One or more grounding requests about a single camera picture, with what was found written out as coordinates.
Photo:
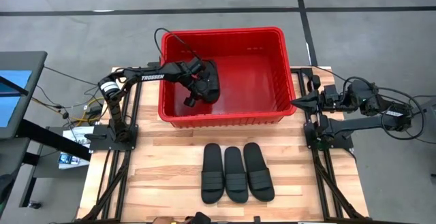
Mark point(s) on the grey desk shelf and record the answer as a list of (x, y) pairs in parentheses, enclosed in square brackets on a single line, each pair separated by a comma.
[(13, 156)]

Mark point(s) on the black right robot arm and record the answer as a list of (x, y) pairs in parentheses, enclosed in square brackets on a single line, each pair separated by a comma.
[(361, 122)]

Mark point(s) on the black aluminium table frame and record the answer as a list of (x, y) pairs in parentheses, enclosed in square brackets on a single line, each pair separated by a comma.
[(303, 71)]

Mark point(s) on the black handheld device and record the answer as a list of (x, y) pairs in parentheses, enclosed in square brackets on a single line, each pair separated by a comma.
[(202, 218)]

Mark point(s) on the black desk beam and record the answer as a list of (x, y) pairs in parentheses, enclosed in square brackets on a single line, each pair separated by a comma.
[(51, 139)]

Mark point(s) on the black desk leg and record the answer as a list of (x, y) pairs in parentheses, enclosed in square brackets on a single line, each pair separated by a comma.
[(29, 190)]

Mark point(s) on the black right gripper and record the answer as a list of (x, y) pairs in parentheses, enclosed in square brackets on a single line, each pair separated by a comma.
[(330, 105)]

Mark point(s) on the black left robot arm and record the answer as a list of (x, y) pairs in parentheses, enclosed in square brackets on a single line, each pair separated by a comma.
[(153, 76)]

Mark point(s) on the small printed box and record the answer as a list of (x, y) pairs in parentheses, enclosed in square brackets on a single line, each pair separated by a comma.
[(69, 159)]

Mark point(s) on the white paper sheet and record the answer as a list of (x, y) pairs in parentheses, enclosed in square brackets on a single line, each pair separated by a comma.
[(78, 135)]

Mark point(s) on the black caster wheel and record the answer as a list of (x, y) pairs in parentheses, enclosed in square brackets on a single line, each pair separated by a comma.
[(35, 205)]

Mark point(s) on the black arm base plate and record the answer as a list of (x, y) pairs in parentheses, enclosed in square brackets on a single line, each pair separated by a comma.
[(102, 144), (344, 144)]

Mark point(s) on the grey floor stand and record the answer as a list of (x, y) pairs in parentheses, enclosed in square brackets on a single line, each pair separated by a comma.
[(431, 115)]

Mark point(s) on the grey framed monitor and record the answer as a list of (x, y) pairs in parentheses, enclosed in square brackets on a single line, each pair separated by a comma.
[(13, 111)]

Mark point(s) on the black slide sandal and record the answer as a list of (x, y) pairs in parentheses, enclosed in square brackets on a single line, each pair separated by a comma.
[(213, 183), (236, 183), (214, 88), (259, 183)]

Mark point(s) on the red plastic bin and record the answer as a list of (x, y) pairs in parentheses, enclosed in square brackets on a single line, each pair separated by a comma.
[(252, 91)]

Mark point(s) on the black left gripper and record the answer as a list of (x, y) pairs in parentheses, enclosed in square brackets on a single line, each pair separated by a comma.
[(199, 81)]

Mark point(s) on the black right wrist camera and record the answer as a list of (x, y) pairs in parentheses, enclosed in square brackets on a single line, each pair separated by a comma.
[(331, 91)]

